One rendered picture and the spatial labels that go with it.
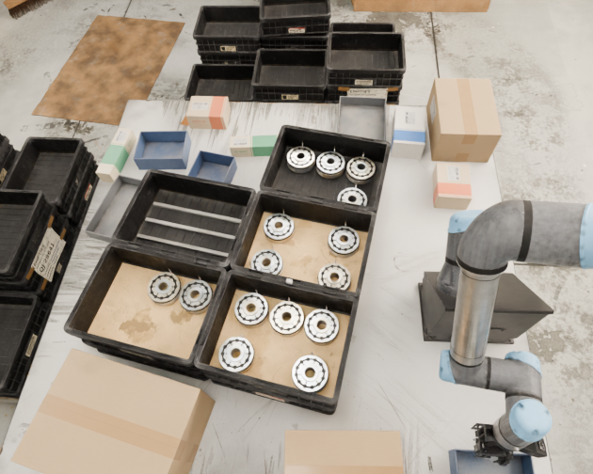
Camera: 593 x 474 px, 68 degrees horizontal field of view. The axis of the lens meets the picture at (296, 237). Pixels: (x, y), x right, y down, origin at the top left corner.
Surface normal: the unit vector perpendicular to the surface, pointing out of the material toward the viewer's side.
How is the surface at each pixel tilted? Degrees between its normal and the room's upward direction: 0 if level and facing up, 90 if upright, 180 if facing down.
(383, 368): 0
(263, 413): 0
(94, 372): 0
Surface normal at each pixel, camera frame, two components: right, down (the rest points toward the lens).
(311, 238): -0.04, -0.49
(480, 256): -0.59, 0.47
